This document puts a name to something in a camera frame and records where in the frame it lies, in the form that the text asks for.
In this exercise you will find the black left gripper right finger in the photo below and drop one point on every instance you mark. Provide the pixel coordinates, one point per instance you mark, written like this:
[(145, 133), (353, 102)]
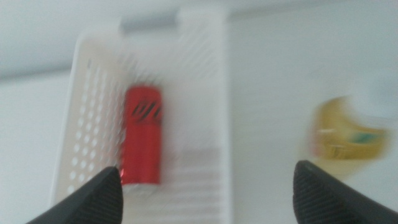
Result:
[(320, 199)]

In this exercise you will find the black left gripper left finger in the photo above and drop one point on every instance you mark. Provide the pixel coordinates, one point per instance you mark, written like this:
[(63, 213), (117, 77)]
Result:
[(99, 202)]

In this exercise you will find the yellow tea bottle green label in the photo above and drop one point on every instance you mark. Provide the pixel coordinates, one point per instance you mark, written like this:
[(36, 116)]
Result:
[(339, 133)]

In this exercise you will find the red drink can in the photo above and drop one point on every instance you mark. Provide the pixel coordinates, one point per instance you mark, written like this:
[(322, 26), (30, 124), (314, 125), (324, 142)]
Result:
[(141, 137)]

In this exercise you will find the white perforated plastic basket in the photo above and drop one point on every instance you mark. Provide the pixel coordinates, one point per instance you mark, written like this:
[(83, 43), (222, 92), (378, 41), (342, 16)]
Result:
[(192, 93)]

